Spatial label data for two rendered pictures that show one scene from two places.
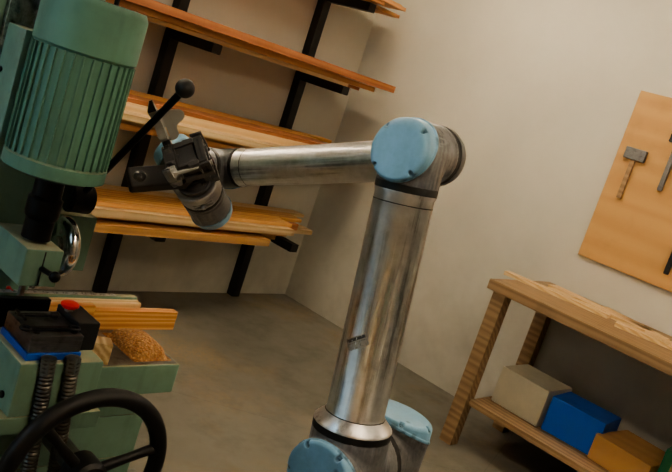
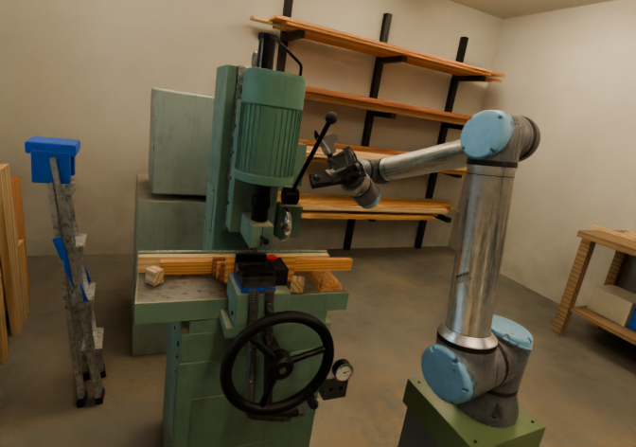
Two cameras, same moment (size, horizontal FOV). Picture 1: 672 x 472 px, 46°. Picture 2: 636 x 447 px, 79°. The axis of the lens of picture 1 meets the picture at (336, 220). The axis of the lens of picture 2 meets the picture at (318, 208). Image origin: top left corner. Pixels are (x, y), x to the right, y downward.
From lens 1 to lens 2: 0.41 m
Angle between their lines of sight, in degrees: 23
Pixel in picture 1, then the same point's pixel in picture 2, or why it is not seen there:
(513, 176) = (590, 164)
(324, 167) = (435, 160)
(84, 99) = (269, 133)
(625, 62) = not seen: outside the picture
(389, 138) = (473, 128)
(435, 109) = not seen: hidden behind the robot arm
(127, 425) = not seen: hidden behind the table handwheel
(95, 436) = (301, 336)
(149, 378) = (330, 301)
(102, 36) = (273, 92)
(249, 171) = (390, 169)
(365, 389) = (471, 312)
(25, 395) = (243, 313)
